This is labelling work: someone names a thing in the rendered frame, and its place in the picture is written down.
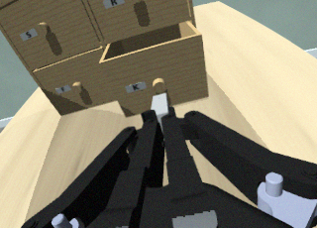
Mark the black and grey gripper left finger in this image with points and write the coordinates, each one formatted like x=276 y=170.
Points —
x=127 y=174

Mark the small wooden chest of drawers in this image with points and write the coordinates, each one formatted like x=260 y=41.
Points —
x=102 y=43

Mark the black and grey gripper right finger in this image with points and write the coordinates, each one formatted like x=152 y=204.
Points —
x=282 y=186

